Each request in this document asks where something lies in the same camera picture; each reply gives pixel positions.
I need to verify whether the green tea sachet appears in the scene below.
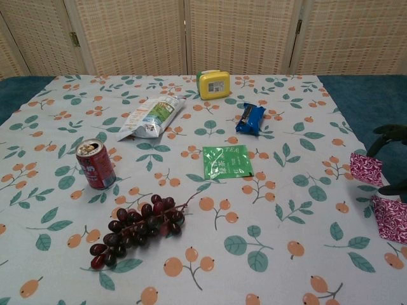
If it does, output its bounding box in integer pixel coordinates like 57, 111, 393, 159
202, 144, 254, 180

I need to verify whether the floral printed tablecloth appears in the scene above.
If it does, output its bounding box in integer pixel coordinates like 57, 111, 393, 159
0, 74, 407, 305

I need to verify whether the white green snack bag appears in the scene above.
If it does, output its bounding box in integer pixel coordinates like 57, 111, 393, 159
116, 94, 188, 142

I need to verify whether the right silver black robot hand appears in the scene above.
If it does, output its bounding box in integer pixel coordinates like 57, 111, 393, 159
365, 124, 407, 204

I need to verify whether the woven bamboo screen panel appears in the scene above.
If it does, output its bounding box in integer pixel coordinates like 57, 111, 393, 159
0, 12, 29, 80
0, 0, 88, 79
184, 0, 303, 76
287, 0, 407, 76
65, 0, 189, 76

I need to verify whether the red drink can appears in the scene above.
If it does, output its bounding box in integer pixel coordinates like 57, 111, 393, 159
75, 138, 117, 191

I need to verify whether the dark red grape bunch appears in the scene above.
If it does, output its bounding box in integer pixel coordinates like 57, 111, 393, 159
89, 190, 200, 271

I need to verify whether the blue cookie pack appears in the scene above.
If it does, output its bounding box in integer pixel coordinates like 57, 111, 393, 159
235, 102, 267, 137

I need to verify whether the yellow lidded plastic box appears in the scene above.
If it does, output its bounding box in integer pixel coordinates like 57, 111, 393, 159
196, 69, 230, 101

